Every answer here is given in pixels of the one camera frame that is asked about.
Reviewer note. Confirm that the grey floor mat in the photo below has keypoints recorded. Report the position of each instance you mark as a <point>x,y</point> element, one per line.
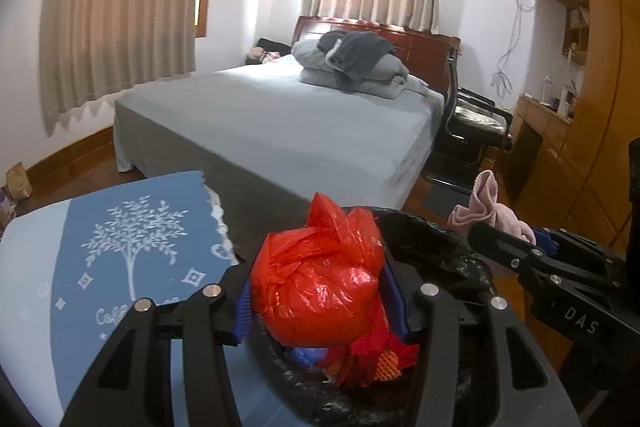
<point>445,197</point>

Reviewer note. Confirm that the pink and black bag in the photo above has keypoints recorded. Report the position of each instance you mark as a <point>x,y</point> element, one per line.
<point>262,54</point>

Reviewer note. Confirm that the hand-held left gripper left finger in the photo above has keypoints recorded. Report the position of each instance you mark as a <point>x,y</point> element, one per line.
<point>243,312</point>

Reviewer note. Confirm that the pink cloth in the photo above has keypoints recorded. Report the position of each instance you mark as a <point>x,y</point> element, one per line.
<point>482,202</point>

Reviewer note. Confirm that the wide beige curtain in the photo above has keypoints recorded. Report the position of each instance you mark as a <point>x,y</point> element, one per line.
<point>115,7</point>

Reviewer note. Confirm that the wooden headboard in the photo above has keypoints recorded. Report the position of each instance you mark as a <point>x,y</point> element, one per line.
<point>425,52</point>

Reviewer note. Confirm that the brown paper bag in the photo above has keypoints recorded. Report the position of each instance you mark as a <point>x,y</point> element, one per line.
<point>19,182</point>

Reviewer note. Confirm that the folded grey duvet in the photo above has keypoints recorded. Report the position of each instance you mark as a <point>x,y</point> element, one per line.
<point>310,57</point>

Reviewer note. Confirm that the wooden wall cabinet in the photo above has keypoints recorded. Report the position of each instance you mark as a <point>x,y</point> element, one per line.
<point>600,107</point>

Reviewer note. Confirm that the light blue table cover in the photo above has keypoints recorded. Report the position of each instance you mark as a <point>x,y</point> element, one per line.
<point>30,247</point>

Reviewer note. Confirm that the dark grey garment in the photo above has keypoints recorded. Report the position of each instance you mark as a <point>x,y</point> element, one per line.
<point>360,52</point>

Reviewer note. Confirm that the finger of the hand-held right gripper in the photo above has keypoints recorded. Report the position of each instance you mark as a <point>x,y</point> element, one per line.
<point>547,242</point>
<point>505,252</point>

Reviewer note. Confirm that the black-bagged trash bin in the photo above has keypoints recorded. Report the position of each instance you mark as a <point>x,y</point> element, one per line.
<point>450,267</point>

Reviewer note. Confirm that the orange foam net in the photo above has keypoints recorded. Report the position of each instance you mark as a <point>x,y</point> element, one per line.
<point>387,364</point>

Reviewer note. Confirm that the grey bed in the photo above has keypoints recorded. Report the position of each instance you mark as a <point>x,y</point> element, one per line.
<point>300,117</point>

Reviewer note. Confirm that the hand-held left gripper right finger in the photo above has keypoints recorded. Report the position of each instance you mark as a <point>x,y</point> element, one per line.
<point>395,302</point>

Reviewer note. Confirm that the wooden desk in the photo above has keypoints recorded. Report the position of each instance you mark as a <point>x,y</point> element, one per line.
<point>540,117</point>

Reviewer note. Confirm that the black office chair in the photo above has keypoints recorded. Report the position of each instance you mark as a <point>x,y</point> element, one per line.
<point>470,122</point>

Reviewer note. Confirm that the red plastic bag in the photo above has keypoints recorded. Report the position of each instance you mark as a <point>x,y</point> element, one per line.
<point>310,277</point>

